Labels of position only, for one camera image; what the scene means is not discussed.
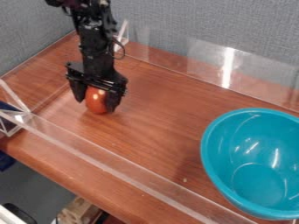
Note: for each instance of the red white toy mushroom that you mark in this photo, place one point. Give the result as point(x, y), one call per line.
point(94, 100)

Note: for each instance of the blue plastic bowl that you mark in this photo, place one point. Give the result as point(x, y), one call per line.
point(249, 157)

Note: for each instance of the blue object left edge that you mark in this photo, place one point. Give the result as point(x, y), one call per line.
point(6, 161)

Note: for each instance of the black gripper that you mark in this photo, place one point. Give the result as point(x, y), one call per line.
point(94, 72)

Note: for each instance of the wooden block under table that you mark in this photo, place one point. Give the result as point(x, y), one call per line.
point(78, 212)

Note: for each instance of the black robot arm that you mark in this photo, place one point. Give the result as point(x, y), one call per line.
point(92, 20)

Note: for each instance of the black white object bottom left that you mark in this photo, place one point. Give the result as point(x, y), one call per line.
point(12, 215)

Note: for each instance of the clear acrylic barrier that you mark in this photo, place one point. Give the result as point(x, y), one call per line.
point(223, 66)
point(132, 193)

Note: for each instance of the clear acrylic back barrier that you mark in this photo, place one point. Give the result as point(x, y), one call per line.
point(223, 66)

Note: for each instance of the clear acrylic front barrier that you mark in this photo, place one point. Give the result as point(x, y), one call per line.
point(132, 193)

